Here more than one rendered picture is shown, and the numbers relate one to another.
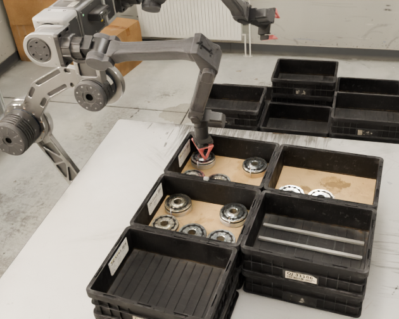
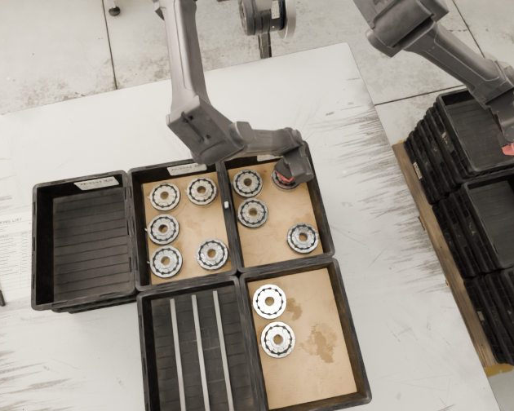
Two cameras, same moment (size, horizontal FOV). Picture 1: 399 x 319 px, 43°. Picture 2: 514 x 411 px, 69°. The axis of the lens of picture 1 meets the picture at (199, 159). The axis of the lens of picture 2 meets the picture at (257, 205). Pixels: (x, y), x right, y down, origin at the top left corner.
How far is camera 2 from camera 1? 1.43 m
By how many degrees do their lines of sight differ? 45
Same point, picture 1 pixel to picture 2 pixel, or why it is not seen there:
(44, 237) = (148, 95)
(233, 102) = (493, 130)
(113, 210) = not seen: hidden behind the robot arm
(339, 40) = not seen: outside the picture
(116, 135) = (317, 57)
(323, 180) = (321, 326)
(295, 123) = not seen: outside the picture
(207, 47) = (201, 130)
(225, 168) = (289, 205)
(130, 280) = (93, 205)
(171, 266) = (123, 231)
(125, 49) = (167, 17)
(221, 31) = not seen: outside the picture
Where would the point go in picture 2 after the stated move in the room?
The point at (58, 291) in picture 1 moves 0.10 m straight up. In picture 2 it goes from (96, 147) to (86, 134)
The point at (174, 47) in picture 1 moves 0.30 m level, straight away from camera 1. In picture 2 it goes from (175, 82) to (308, 6)
